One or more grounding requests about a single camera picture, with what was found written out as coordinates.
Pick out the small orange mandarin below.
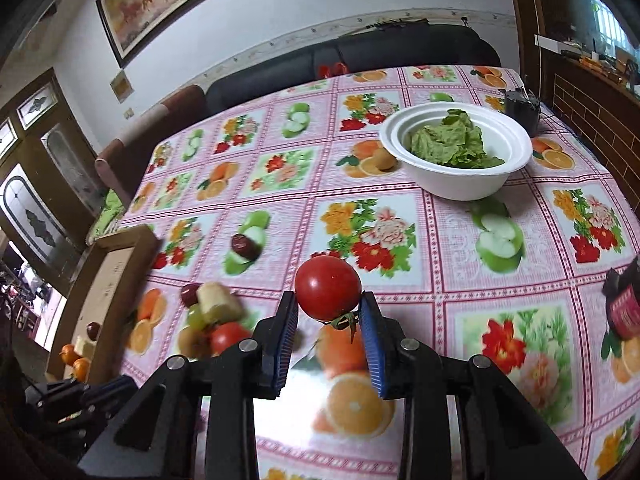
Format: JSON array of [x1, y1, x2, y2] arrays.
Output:
[[60, 344, 80, 366]]

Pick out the brown kiwi fruit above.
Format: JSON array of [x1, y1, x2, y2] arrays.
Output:
[[177, 326, 210, 360]]

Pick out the large red tomato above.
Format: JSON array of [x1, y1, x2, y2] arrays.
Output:
[[208, 322, 252, 356]]

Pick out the dark plum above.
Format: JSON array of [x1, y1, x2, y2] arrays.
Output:
[[180, 283, 201, 309], [86, 322, 101, 341], [231, 233, 262, 263]]

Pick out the pale sugarcane chunk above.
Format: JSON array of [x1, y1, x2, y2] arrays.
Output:
[[74, 335, 96, 361], [196, 282, 244, 324]]

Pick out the small red tomato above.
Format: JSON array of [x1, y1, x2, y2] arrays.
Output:
[[294, 255, 362, 340]]

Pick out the orange mandarin with leaf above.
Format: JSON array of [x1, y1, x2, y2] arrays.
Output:
[[73, 358, 91, 382]]

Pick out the green grape left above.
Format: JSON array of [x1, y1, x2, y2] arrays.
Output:
[[186, 304, 207, 332]]

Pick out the shallow cardboard box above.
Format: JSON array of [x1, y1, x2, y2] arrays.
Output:
[[44, 224, 160, 385]]

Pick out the red labelled dark jar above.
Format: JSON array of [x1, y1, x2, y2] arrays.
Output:
[[602, 256, 640, 341]]

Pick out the green patterned cushion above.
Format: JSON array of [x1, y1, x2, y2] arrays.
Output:
[[86, 190, 125, 246]]

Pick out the wooden glass panel door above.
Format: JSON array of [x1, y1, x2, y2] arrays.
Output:
[[1, 68, 105, 295]]

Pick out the dark plum on apple print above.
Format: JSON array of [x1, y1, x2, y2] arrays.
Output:
[[231, 233, 262, 263]]

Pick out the maroon armchair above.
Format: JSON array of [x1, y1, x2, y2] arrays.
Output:
[[94, 84, 207, 207]]

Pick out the fruit print pink tablecloth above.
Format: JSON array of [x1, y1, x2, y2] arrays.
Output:
[[122, 65, 639, 479]]

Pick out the white bowl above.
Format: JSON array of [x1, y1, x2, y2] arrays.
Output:
[[378, 102, 533, 202]]

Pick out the green lettuce leaves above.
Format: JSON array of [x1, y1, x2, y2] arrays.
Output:
[[407, 110, 504, 169]]

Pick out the black object behind bowl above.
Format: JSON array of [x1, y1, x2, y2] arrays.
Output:
[[504, 87, 540, 136]]

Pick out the brown wooden side cabinet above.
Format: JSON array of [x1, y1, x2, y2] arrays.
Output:
[[541, 49, 640, 211]]

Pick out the black leather sofa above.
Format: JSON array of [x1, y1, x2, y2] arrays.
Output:
[[205, 20, 501, 115]]

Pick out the red item on sofa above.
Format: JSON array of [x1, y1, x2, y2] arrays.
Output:
[[318, 62, 349, 79]]

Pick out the small yellow wall picture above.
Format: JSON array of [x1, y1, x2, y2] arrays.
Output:
[[110, 70, 134, 103]]

